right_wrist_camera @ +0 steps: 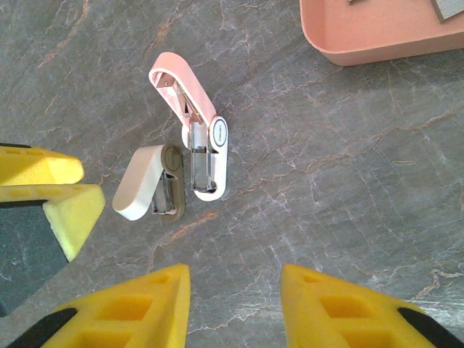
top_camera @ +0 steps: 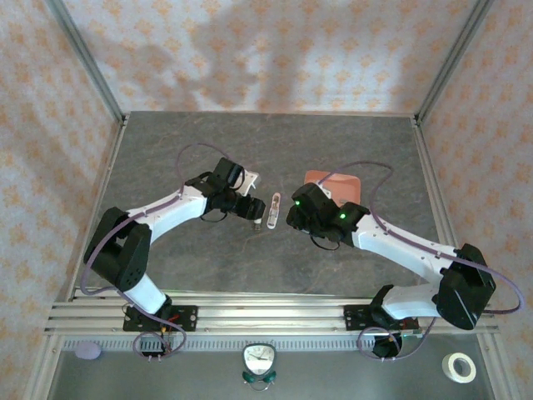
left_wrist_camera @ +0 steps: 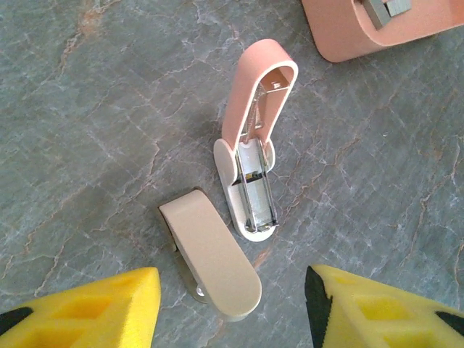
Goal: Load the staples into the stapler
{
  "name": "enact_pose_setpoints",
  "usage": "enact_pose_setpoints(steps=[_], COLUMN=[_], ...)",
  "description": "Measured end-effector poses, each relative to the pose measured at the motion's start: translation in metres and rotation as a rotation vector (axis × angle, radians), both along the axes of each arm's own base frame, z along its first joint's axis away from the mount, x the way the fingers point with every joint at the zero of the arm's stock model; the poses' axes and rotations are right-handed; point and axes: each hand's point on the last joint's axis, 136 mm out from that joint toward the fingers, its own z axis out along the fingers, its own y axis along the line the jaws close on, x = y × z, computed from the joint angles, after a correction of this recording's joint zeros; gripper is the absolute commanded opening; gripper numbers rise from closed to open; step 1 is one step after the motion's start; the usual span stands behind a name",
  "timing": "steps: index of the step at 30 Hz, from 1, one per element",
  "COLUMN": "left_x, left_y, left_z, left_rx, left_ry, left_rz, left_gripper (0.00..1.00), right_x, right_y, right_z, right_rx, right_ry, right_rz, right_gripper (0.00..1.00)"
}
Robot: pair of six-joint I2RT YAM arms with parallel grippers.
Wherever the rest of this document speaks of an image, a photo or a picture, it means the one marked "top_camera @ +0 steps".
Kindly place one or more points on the orange plastic tray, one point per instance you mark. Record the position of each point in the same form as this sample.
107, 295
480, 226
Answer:
350, 187

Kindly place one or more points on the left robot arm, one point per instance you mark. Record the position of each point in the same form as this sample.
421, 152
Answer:
121, 250

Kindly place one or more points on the white alarm clock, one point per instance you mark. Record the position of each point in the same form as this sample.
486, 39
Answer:
259, 359

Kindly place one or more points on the green circuit board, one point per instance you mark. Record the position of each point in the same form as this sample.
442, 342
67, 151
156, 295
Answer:
412, 333

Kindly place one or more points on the white tape roll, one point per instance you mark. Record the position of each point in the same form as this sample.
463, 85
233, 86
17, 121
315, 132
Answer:
445, 362

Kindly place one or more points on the purple round disc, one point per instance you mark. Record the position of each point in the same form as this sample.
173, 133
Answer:
87, 351

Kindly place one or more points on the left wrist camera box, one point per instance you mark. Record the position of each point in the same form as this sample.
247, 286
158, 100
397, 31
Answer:
252, 179

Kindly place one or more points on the white window frame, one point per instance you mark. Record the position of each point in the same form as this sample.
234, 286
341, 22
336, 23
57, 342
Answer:
270, 316

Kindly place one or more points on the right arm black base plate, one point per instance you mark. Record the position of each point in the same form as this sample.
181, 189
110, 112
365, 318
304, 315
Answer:
354, 316

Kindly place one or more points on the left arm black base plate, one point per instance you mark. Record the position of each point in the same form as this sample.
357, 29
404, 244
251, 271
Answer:
187, 316

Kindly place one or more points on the aluminium table side rail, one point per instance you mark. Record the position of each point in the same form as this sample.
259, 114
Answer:
106, 166
424, 146

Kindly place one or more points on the aluminium frame post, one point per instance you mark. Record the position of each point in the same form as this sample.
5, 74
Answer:
451, 62
88, 62

